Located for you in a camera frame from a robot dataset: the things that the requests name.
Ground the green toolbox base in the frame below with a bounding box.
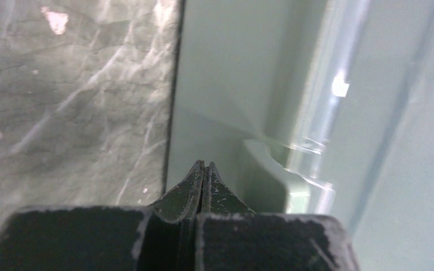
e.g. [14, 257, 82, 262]
[162, 0, 434, 271]

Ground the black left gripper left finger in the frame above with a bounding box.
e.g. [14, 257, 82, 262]
[0, 160, 205, 270]

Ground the green toolbox latch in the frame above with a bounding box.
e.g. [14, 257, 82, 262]
[235, 139, 335, 215]

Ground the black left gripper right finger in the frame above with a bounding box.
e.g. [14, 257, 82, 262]
[196, 163, 359, 270]

